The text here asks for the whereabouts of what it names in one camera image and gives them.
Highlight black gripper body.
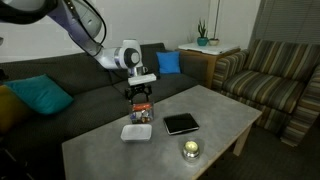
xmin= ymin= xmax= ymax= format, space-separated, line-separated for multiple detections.
xmin=125 ymin=83 xmax=153 ymax=97

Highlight orange snack packet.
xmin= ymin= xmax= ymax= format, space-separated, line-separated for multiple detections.
xmin=132 ymin=102 xmax=153 ymax=112

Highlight clear plastic storage container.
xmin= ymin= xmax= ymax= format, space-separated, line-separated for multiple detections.
xmin=128 ymin=101 xmax=155 ymax=125

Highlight white container lid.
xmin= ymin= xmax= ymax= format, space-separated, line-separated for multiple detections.
xmin=120 ymin=123 xmax=153 ymax=143

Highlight dark grey sofa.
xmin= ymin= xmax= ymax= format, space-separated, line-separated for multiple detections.
xmin=0 ymin=42 xmax=209 ymax=180

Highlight blue cushion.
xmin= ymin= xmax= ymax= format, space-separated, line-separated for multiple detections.
xmin=155 ymin=50 xmax=182 ymax=75

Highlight silver candle tin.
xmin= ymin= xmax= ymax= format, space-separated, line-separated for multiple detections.
xmin=182 ymin=140 xmax=201 ymax=161

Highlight wooden side table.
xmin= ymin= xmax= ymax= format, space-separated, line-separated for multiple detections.
xmin=176 ymin=48 xmax=242 ymax=90

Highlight teal plant pot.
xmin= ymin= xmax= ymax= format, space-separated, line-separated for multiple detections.
xmin=196 ymin=36 xmax=210 ymax=47

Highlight green succulent plant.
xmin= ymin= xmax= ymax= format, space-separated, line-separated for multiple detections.
xmin=197 ymin=18 xmax=208 ymax=39

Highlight teal cushion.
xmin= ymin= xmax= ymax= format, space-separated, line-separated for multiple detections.
xmin=3 ymin=73 xmax=75 ymax=116

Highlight wooden table leg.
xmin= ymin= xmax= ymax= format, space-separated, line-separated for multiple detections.
xmin=232 ymin=123 xmax=253 ymax=157

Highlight tall thin plant stem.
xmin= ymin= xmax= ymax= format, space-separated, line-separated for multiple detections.
xmin=213 ymin=0 xmax=222 ymax=40

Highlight yellow cushion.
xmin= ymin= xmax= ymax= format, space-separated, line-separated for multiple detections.
xmin=0 ymin=84 xmax=32 ymax=134

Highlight striped armchair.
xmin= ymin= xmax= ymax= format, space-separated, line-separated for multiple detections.
xmin=211 ymin=39 xmax=320 ymax=148

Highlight window blinds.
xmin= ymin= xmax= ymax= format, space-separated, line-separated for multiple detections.
xmin=249 ymin=0 xmax=320 ymax=46

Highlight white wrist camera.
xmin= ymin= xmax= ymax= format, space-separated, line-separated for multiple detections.
xmin=127 ymin=73 xmax=158 ymax=87

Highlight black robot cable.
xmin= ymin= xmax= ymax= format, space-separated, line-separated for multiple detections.
xmin=79 ymin=0 xmax=108 ymax=48

